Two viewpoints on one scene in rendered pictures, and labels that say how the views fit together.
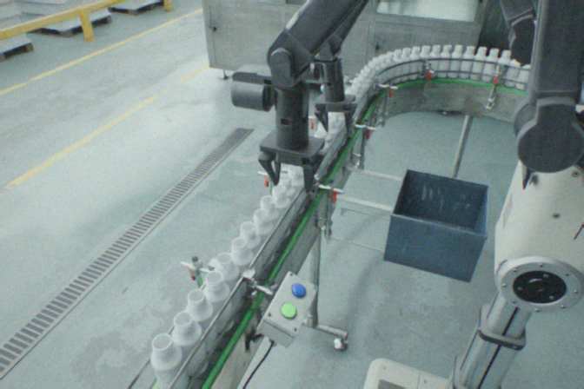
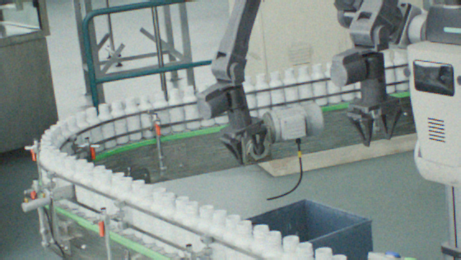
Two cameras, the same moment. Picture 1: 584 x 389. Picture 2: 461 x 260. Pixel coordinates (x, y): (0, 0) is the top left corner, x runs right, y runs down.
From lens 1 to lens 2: 224 cm
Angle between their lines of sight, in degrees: 51
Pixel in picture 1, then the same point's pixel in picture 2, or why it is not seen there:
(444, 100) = not seen: hidden behind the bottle
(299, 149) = (388, 99)
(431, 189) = not seen: hidden behind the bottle
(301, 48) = (388, 21)
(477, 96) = (139, 162)
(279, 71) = (384, 39)
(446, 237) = (342, 243)
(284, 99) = (379, 62)
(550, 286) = not seen: outside the picture
